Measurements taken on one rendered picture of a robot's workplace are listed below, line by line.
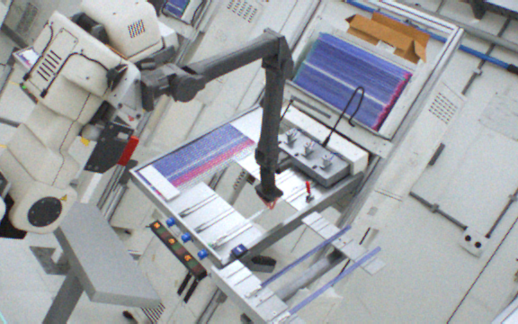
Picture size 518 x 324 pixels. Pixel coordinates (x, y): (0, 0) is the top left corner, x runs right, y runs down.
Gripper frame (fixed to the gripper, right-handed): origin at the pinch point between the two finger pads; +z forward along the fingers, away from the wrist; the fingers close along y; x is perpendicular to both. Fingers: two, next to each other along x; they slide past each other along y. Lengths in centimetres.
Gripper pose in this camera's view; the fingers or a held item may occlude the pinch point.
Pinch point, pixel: (270, 206)
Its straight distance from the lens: 220.2
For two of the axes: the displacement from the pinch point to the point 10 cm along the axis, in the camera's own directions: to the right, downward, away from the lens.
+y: -6.3, -4.7, 6.2
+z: 0.8, 7.5, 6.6
